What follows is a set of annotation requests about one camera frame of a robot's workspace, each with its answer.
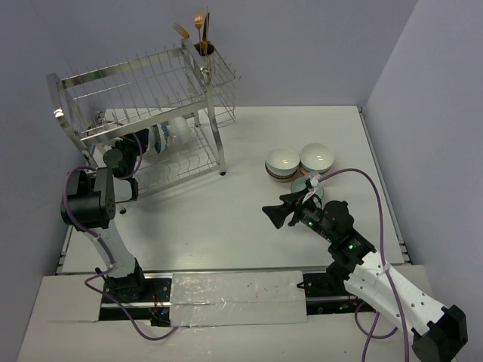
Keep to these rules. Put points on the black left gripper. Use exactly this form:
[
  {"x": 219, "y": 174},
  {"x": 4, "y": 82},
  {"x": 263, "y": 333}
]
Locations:
[{"x": 133, "y": 144}]

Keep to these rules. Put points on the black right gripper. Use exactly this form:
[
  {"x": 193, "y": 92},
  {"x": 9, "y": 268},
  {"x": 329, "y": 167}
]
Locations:
[{"x": 278, "y": 213}]

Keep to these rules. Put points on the white bowl front stack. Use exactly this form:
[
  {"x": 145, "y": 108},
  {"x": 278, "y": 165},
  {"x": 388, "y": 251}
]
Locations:
[{"x": 154, "y": 141}]

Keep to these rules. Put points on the blue floral bowl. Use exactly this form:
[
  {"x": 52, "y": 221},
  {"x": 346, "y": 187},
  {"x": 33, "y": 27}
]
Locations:
[{"x": 164, "y": 137}]

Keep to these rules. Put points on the white bowl dark band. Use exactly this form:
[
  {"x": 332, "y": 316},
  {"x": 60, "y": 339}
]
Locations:
[{"x": 181, "y": 131}]

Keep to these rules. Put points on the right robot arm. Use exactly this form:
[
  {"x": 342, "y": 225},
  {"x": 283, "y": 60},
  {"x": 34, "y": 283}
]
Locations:
[{"x": 438, "y": 332}]

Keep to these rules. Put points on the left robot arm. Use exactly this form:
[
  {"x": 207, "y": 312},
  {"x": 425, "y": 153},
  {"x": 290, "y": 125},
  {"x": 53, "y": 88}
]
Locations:
[{"x": 89, "y": 205}]

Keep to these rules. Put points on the stainless steel dish rack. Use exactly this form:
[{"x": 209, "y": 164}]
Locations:
[{"x": 97, "y": 107}]

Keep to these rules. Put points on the white bowl brown pattern stack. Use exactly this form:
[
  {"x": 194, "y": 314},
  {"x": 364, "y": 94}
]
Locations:
[{"x": 282, "y": 163}]

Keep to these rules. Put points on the white bowl orange stack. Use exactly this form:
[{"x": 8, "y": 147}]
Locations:
[{"x": 316, "y": 157}]

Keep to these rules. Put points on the taped white cover sheet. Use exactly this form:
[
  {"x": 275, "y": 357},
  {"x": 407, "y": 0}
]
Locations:
[{"x": 237, "y": 298}]

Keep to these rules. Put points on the perforated steel cutlery holder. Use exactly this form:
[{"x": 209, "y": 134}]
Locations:
[{"x": 202, "y": 56}]

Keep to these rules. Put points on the gold knife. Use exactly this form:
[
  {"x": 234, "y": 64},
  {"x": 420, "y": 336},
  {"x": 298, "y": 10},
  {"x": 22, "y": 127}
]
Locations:
[{"x": 205, "y": 34}]

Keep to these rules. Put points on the gold fork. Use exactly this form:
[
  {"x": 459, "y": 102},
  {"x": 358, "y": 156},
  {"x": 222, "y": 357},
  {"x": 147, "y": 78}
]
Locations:
[{"x": 199, "y": 16}]

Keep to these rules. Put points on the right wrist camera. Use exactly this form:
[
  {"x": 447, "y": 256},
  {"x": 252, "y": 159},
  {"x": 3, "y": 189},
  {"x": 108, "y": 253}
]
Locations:
[{"x": 313, "y": 182}]

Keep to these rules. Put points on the black mounting rail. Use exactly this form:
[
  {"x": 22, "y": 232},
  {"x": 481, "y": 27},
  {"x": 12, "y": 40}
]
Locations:
[{"x": 154, "y": 307}]

